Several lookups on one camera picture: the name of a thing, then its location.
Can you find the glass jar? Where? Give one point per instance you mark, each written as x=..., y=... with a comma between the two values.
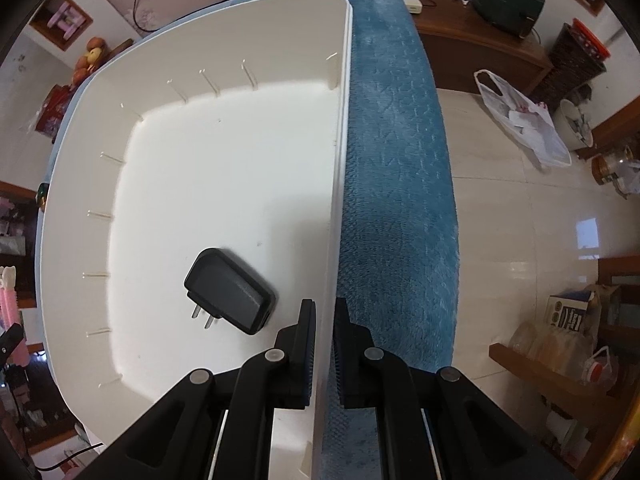
x=615, y=172

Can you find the black power adapter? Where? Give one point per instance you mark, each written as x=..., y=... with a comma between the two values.
x=230, y=285

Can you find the clear plastic bottles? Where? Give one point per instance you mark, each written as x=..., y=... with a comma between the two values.
x=545, y=347

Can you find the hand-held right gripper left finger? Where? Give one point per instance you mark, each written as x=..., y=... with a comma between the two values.
x=307, y=360

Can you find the red printed box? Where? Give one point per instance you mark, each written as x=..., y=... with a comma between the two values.
x=55, y=110

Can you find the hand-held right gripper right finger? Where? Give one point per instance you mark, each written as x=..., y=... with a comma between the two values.
x=341, y=360

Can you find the long wooden cabinet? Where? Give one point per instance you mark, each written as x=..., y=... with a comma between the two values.
x=475, y=55

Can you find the dark wooden cabinet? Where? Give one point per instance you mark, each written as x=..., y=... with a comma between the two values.
x=15, y=210

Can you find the wooden wall frame pink item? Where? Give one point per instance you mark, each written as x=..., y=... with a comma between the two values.
x=62, y=17

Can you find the white plastic storage box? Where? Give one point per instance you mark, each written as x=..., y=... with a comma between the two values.
x=200, y=185

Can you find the printed cardboard box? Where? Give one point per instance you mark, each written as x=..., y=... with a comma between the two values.
x=570, y=312

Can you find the wooden shelf unit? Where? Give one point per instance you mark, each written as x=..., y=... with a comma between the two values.
x=545, y=375

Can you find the blue plush blanket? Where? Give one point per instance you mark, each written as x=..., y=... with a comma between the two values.
x=395, y=185

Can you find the bowl of fruit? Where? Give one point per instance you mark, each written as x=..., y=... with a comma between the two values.
x=90, y=60

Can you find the plastic jug red cap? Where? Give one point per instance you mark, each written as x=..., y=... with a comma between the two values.
x=600, y=370

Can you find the pink plastic item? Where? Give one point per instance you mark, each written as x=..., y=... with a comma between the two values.
x=9, y=305

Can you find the white ceramic bowl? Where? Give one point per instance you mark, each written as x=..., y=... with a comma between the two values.
x=575, y=125

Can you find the white plastic bag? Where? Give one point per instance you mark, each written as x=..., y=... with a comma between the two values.
x=530, y=125

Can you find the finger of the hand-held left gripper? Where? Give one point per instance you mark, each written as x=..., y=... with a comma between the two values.
x=11, y=341

